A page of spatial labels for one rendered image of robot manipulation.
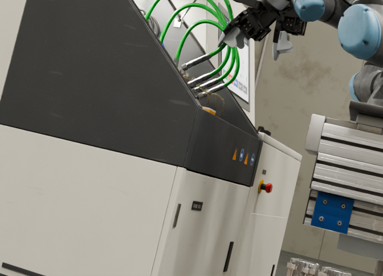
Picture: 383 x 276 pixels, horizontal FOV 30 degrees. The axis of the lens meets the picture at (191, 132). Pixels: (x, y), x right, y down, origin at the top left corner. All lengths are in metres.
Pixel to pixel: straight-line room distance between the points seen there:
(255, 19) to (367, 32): 0.51
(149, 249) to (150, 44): 0.53
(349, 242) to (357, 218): 0.11
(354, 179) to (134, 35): 0.68
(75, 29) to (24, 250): 0.61
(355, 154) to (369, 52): 0.25
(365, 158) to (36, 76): 0.91
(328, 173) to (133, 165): 0.49
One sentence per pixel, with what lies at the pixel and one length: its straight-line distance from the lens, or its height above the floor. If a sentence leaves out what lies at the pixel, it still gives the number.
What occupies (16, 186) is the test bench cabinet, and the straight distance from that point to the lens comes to 2.00.
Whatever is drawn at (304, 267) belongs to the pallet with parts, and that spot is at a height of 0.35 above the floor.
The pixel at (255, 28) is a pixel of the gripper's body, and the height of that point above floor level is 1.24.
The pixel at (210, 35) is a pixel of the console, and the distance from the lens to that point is 2.64.
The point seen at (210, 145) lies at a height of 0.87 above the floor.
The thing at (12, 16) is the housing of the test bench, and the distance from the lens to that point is 2.11.
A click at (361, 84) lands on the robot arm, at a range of 2.43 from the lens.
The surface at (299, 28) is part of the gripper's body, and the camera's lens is 2.24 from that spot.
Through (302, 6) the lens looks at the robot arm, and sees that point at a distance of 1.97.
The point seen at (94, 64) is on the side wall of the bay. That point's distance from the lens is 1.94.
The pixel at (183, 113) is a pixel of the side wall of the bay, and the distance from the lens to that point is 1.81.
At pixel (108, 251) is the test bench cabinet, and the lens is 1.86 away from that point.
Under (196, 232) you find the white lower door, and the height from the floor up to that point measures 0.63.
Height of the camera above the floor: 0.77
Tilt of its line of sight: 4 degrees up
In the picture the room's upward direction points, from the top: 14 degrees clockwise
